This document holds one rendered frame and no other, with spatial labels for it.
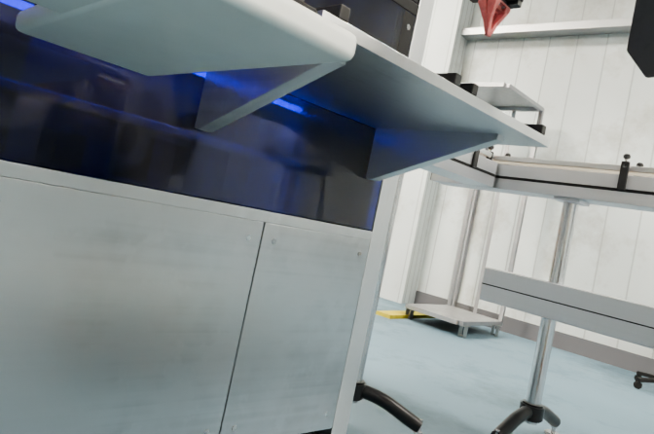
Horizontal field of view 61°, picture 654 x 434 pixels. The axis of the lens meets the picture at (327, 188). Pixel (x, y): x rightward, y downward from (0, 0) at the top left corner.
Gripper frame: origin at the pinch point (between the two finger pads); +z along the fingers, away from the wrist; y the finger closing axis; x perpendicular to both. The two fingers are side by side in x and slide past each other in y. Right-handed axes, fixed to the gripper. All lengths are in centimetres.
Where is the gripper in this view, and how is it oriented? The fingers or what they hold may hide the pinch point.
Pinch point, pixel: (488, 32)
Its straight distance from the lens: 133.4
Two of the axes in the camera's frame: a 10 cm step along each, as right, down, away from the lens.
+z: -2.3, 9.7, -0.3
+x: -7.0, -1.8, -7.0
